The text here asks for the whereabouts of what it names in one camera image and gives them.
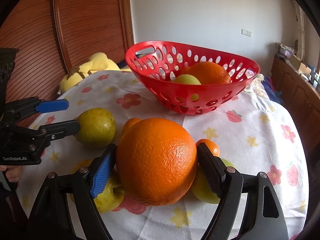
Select yellow-green pear-like apple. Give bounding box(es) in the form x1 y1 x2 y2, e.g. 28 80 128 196
74 107 117 148

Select small mandarin orange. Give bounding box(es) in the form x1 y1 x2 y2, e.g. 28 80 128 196
122 118 141 135

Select large orange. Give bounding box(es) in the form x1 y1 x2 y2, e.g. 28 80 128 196
116 118 198 206

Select green apple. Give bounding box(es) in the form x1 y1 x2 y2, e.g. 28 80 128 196
191 165 220 204
173 74 201 85

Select operator left hand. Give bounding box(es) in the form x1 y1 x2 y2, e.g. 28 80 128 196
0 165 23 183

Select yellow-green apple with stem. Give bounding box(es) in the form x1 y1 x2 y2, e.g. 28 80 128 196
94 168 125 213

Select small tangerine behind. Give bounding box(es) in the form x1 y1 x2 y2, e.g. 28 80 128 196
196 139 220 157

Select floral white bed cloth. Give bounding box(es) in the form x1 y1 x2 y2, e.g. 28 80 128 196
32 71 309 239

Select yellow plush toy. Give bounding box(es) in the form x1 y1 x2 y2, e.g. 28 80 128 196
58 53 131 95

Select wooden wardrobe door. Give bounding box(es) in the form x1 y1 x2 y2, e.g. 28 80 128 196
1 0 133 102

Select floral bed quilt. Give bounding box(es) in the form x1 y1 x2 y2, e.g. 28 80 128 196
243 73 284 106

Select orange inside basket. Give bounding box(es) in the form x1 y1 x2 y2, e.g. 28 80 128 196
187 61 231 85

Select wooden window cabinet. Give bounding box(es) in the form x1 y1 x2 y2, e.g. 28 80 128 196
271 55 320 155

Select small tangerine in basket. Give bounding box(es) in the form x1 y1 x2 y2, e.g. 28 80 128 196
180 67 191 75

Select red perforated plastic basket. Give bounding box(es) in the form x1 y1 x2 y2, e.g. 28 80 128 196
125 41 260 115

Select cardboard box on cabinet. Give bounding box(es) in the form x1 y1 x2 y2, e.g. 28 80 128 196
290 54 311 76

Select patterned curtain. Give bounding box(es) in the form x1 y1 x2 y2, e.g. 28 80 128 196
290 0 307 61

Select white wall switch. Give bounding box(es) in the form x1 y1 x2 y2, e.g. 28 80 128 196
241 29 252 37

